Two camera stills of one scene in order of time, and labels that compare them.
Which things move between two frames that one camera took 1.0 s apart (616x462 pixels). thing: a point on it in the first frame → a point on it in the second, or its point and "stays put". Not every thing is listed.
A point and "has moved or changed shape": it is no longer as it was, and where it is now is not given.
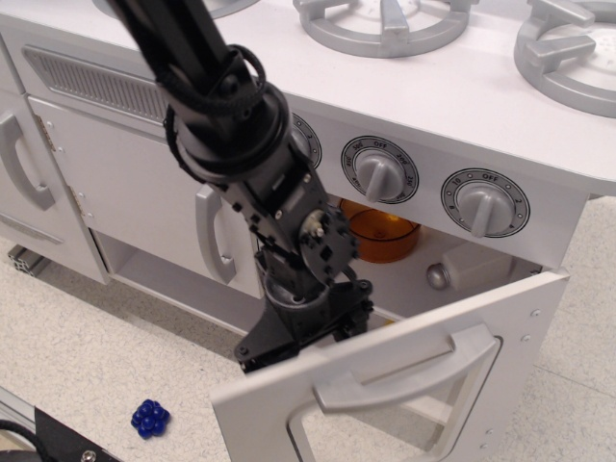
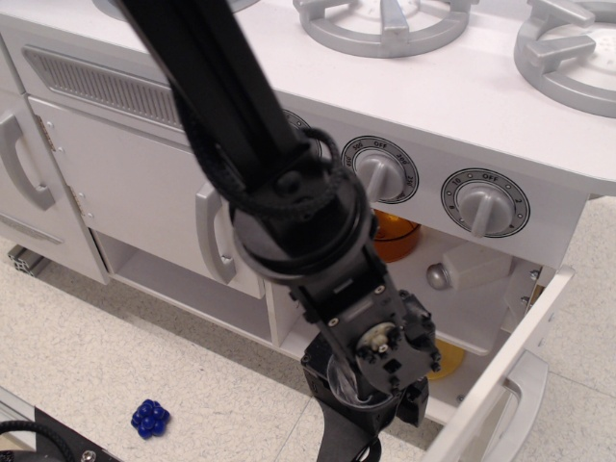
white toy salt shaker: x=471 y=265 stays put
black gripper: x=296 y=317 → x=359 y=392
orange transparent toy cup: x=381 y=238 stays put
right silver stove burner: x=537 y=58 stays put
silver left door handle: x=40 y=196 stays put
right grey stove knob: x=486 y=203 stays put
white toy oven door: x=256 y=413 has moved or changed shape
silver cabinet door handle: x=208 y=201 stays put
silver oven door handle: x=394 y=378 has moved or changed shape
